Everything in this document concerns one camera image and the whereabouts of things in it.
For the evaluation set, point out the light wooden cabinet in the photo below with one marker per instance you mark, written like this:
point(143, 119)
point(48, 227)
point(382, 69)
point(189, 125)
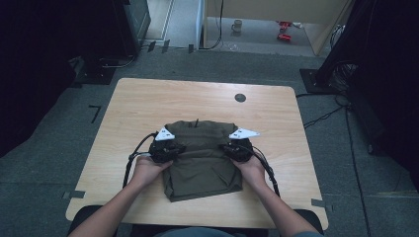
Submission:
point(280, 8)

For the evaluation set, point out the red toy car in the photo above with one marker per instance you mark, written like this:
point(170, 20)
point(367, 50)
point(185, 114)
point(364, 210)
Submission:
point(284, 37)

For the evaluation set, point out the red plastic thing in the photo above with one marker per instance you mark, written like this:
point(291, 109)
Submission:
point(284, 24)

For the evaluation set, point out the olive green shorts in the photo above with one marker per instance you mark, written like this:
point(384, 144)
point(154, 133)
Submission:
point(202, 168)

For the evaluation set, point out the grey round table grommet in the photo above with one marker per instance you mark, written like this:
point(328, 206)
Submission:
point(240, 97)

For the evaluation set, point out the person's right hand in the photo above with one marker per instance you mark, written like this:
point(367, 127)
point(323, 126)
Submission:
point(252, 171)

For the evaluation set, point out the grey tape strip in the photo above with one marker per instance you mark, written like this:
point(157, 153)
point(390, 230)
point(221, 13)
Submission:
point(73, 195)
point(321, 204)

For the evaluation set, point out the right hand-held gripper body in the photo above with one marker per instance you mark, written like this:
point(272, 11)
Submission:
point(242, 148)

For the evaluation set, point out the black stand base plate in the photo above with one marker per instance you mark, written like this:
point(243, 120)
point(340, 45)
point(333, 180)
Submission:
point(314, 82)
point(95, 76)

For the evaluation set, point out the grey mug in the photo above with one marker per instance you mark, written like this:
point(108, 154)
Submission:
point(236, 26)

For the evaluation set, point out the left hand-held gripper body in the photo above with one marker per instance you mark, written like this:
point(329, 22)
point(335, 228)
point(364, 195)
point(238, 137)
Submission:
point(163, 149)

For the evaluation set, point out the person's left hand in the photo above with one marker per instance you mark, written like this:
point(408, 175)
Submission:
point(148, 171)

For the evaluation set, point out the black cabinet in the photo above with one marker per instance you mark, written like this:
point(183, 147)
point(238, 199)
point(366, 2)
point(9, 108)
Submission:
point(135, 26)

